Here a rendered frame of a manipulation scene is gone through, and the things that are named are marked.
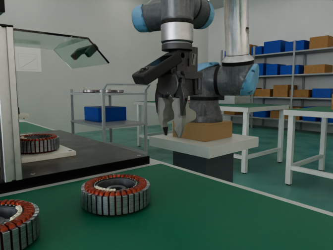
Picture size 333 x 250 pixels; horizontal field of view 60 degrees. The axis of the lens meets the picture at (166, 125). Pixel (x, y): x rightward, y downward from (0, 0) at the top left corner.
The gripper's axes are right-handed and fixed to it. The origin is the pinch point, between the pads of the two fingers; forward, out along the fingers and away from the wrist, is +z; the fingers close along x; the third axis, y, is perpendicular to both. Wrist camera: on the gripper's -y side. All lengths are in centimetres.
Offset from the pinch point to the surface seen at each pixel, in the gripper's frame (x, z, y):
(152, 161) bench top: 9.1, 9.4, 1.6
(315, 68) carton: 216, -53, 585
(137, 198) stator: -15.7, 6.7, -20.1
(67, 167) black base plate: 10.3, 7.2, -20.8
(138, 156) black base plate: 8.5, 7.2, -3.3
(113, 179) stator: -7.1, 5.9, -19.3
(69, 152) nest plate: 20.4, 6.0, -16.4
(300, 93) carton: 245, 1, 585
